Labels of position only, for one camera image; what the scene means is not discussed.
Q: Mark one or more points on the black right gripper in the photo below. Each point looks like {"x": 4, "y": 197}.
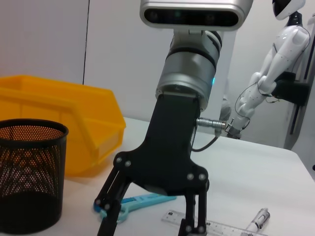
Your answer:
{"x": 169, "y": 147}

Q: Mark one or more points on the blue scissors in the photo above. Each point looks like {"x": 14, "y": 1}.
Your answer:
{"x": 147, "y": 199}

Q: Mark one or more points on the clear plastic ruler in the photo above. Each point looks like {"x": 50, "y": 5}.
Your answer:
{"x": 221, "y": 225}

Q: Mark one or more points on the clear pen silver grip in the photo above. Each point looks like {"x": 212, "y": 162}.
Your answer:
{"x": 259, "y": 218}

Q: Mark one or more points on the black mesh pen holder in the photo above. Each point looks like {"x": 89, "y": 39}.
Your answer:
{"x": 29, "y": 184}

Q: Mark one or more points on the yellow plastic storage bin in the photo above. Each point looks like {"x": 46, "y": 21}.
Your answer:
{"x": 61, "y": 110}

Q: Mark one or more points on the white humanoid robot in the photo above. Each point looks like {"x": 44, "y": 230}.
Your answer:
{"x": 280, "y": 56}

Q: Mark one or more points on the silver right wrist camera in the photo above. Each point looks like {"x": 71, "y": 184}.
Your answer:
{"x": 194, "y": 13}

